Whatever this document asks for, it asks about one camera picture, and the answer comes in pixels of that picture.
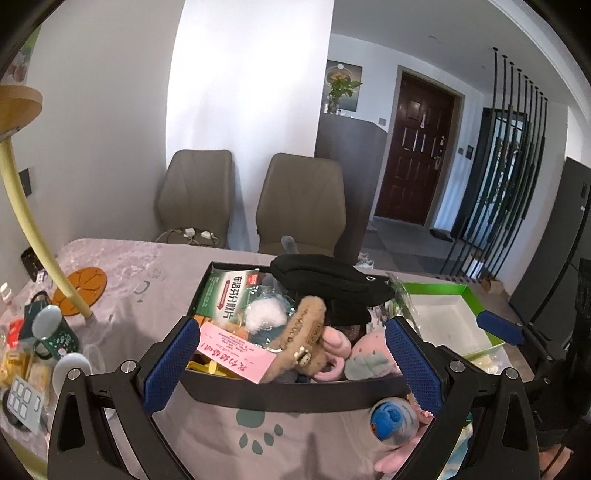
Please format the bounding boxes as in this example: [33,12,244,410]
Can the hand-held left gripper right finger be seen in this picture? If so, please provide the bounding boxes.
[384,316,542,480]

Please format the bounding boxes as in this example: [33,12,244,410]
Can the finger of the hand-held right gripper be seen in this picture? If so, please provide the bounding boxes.
[477,310,574,371]

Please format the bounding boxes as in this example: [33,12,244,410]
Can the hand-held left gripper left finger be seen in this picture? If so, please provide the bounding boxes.
[47,316,201,480]

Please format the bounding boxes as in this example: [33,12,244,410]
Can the clear packet with white pompom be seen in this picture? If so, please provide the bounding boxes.
[187,286,296,385]

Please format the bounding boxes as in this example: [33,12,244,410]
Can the black storage box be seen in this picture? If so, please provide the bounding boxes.
[178,261,409,414]

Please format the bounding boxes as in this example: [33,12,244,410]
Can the brown fuzzy hair claw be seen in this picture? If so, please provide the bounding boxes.
[259,295,329,384]

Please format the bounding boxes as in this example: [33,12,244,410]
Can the black knit pouch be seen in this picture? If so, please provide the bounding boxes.
[270,254,397,328]

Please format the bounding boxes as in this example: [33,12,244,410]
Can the grey cloth covered desktop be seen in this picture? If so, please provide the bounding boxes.
[0,237,509,480]

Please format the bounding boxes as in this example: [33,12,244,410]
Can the pale yellow fluffy item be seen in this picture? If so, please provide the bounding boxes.
[471,351,509,374]

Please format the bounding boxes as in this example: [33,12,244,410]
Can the yellow plastic clip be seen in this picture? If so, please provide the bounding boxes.
[187,360,241,377]

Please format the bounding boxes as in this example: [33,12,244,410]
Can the pink strawberry plush toy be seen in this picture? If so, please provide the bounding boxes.
[344,330,393,381]

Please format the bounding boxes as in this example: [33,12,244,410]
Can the green and white tray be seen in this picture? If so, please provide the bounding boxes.
[399,282,506,358]

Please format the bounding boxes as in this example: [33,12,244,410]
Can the clear ball with blue toy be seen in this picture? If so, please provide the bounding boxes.
[369,397,420,450]

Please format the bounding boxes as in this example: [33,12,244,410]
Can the green medicine box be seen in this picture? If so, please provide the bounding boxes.
[193,268,262,330]

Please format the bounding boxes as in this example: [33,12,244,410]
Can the pink plush glove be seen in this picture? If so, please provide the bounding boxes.
[374,401,435,474]

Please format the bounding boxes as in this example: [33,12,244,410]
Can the white mug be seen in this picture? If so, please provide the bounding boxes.
[51,353,90,393]

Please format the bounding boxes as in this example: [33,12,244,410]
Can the dark grey refrigerator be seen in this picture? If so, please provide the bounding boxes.
[508,156,591,324]

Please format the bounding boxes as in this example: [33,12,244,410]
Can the green mug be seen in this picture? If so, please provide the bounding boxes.
[23,302,80,361]

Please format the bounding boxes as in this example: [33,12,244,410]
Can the orange round coaster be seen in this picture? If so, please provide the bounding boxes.
[52,269,108,317]

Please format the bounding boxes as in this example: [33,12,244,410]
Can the white pill blister pack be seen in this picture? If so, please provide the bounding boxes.
[2,375,47,432]

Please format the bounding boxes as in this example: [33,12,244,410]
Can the yellow snack packets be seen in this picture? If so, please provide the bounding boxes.
[0,348,51,398]

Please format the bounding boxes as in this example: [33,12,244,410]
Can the black framed glass door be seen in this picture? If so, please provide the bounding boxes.
[450,107,527,241]

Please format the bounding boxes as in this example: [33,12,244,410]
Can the black slat partition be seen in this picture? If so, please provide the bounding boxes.
[438,46,550,282]

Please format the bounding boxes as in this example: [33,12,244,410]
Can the small black box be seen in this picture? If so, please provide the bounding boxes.
[21,247,58,282]

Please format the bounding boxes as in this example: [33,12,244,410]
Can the beige dining chair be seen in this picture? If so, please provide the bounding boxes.
[255,153,347,257]
[154,148,234,250]

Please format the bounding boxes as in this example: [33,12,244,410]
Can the dark brown entrance door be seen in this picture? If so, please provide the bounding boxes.
[373,71,455,227]

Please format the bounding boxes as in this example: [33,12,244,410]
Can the yellow gooseneck desk lamp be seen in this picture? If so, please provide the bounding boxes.
[0,84,93,319]

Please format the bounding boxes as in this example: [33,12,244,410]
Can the grey cabinet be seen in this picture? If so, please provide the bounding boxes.
[315,112,389,259]

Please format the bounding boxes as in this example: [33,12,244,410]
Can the green potted plant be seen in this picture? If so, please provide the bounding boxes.
[327,74,363,114]

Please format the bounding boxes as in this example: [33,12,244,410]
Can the coiled cable with white plugs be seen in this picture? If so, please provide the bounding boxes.
[154,226,220,247]

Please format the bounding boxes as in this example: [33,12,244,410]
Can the framed wall picture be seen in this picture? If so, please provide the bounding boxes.
[324,60,363,114]

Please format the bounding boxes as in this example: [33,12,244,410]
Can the wall poster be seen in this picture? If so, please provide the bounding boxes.
[7,25,42,88]

